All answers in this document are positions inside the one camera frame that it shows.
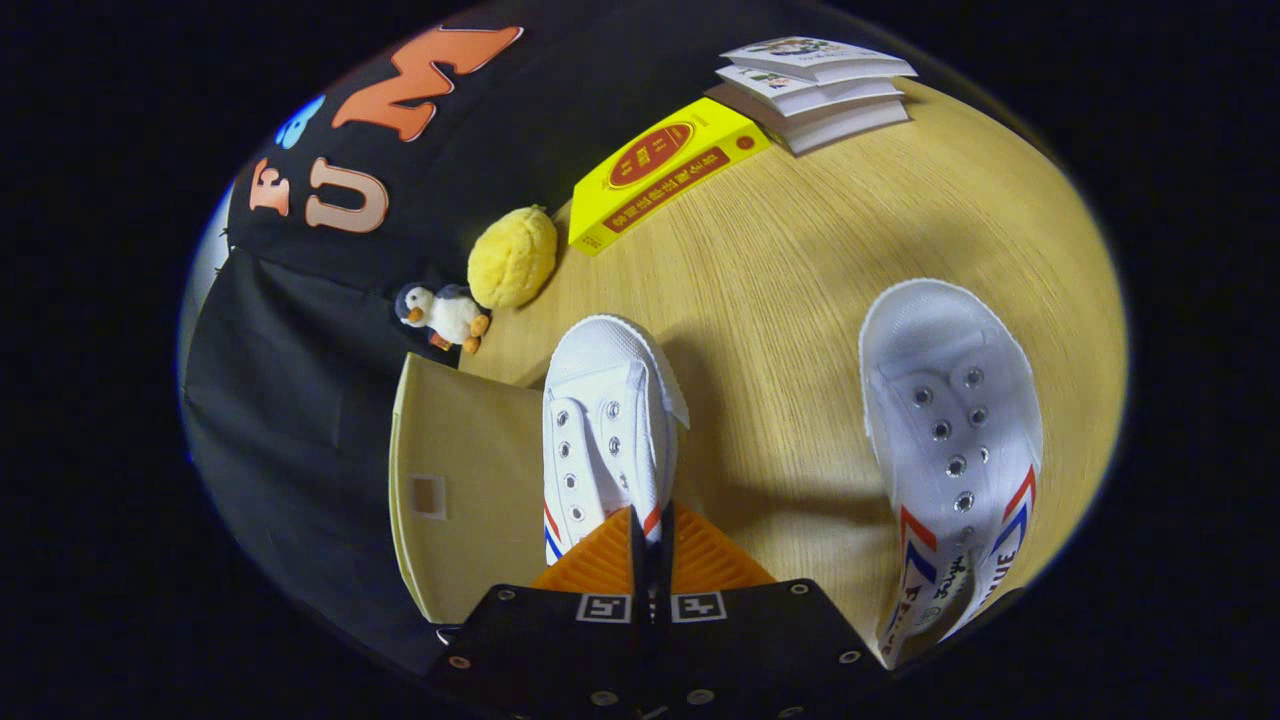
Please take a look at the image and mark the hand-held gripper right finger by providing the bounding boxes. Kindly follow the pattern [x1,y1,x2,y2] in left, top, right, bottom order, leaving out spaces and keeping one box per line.
[655,500,886,720]

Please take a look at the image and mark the yellow round plush ball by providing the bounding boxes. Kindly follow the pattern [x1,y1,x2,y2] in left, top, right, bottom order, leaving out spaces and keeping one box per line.
[467,205,559,310]

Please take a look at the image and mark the beige fabric storage box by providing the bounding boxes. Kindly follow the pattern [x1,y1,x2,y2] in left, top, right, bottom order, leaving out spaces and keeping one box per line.
[388,352,556,626]

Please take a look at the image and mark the penguin plush toy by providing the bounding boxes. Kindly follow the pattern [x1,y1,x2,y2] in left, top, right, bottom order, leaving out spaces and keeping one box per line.
[394,283,492,355]

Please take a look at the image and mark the white canvas shoe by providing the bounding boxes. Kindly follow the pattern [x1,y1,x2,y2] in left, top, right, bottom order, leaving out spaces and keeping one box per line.
[541,314,691,566]
[858,279,1044,669]

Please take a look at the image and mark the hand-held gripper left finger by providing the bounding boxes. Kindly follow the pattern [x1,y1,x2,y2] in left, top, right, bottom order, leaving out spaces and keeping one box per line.
[425,505,649,720]

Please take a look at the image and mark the yellow book with red circle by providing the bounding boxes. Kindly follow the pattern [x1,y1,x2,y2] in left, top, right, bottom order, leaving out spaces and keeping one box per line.
[568,97,773,257]

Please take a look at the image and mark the white illustrated book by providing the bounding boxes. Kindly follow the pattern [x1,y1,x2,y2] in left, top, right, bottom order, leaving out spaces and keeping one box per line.
[720,36,918,85]
[714,64,906,118]

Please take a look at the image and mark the black backdrop cloth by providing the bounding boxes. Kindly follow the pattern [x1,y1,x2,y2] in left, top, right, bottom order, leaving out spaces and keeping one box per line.
[180,0,1051,676]

